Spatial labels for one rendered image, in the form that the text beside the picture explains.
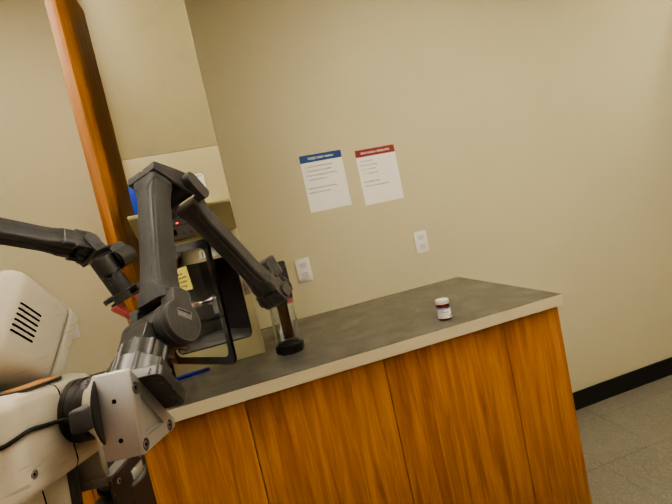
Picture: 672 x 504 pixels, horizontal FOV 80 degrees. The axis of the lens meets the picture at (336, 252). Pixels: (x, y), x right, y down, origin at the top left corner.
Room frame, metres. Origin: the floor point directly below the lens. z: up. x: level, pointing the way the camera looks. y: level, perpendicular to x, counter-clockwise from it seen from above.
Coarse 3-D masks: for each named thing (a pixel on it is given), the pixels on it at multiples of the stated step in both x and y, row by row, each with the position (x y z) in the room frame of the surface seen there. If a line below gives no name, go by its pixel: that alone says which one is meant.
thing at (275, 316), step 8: (288, 304) 1.36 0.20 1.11; (272, 312) 1.36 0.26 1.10; (280, 312) 1.35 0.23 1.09; (288, 312) 1.36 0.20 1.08; (272, 320) 1.37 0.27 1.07; (280, 320) 1.35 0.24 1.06; (288, 320) 1.36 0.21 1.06; (296, 320) 1.38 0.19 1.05; (280, 328) 1.35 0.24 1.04; (288, 328) 1.35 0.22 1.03; (296, 328) 1.37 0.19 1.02; (280, 336) 1.36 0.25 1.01; (288, 336) 1.35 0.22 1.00; (296, 336) 1.37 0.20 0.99; (280, 344) 1.36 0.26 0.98; (288, 344) 1.35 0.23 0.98
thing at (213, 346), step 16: (176, 256) 1.28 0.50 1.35; (192, 256) 1.24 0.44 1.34; (208, 256) 1.21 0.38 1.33; (192, 272) 1.25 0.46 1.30; (208, 272) 1.22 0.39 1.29; (208, 288) 1.22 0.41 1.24; (208, 304) 1.23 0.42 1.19; (208, 320) 1.24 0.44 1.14; (224, 320) 1.21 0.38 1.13; (208, 336) 1.25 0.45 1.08; (224, 336) 1.21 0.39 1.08; (176, 352) 1.35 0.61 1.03; (192, 352) 1.30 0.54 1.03; (208, 352) 1.26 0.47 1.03; (224, 352) 1.22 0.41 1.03
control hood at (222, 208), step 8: (216, 200) 1.32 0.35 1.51; (224, 200) 1.33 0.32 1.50; (216, 208) 1.34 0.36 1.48; (224, 208) 1.35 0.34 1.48; (128, 216) 1.27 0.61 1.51; (136, 216) 1.27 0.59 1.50; (224, 216) 1.37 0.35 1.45; (232, 216) 1.38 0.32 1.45; (136, 224) 1.28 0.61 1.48; (224, 224) 1.39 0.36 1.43; (232, 224) 1.41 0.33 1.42; (136, 232) 1.31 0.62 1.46
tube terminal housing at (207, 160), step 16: (128, 160) 1.38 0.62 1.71; (144, 160) 1.39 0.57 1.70; (160, 160) 1.40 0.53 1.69; (176, 160) 1.41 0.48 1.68; (192, 160) 1.42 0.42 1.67; (208, 160) 1.44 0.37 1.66; (128, 176) 1.38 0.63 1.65; (208, 176) 1.43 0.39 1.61; (224, 176) 1.44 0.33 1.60; (224, 192) 1.44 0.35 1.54; (176, 240) 1.40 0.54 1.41; (192, 240) 1.41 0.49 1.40; (256, 320) 1.44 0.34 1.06; (256, 336) 1.44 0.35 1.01; (240, 352) 1.43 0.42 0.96; (256, 352) 1.44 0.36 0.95; (176, 368) 1.38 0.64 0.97; (192, 368) 1.39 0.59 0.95
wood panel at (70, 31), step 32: (64, 0) 1.37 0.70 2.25; (64, 32) 1.29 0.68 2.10; (64, 64) 1.27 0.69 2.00; (96, 64) 1.58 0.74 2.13; (96, 96) 1.46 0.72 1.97; (96, 128) 1.36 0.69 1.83; (96, 160) 1.28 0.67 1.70; (96, 192) 1.27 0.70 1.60; (128, 192) 1.57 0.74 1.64; (128, 224) 1.46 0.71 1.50; (128, 320) 1.27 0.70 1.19
